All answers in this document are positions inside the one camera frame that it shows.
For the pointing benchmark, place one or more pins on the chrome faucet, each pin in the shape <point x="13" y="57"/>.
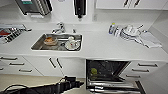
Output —
<point x="60" y="28"/>

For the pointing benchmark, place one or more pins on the white stacked dishes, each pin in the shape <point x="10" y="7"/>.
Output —
<point x="130" y="33"/>

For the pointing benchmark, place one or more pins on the white drawer unit wide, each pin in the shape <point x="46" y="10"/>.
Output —
<point x="16" y="65"/>

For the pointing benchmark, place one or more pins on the small clear bottle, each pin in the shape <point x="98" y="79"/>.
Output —
<point x="117" y="32"/>

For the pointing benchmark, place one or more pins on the stainless steel sink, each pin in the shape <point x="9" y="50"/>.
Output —
<point x="37" y="46"/>

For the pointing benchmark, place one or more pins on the black soap dispenser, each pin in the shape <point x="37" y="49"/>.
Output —
<point x="80" y="8"/>

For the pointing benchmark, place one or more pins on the blue white soap bottle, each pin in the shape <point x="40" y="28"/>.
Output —
<point x="111" y="29"/>

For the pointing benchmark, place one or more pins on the white dish cloth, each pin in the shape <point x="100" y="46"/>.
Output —
<point x="151" y="40"/>

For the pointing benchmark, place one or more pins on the orange bowl in sink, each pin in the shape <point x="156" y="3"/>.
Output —
<point x="50" y="40"/>

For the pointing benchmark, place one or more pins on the stainless steel dishwasher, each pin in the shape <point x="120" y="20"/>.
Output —
<point x="106" y="70"/>

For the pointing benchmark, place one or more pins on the grey paper towel dispenser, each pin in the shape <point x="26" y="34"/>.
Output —
<point x="35" y="6"/>

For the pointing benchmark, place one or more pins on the dish drying rack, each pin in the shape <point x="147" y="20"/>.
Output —
<point x="11" y="33"/>

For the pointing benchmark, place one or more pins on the white wall outlet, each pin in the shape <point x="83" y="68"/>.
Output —
<point x="95" y="17"/>

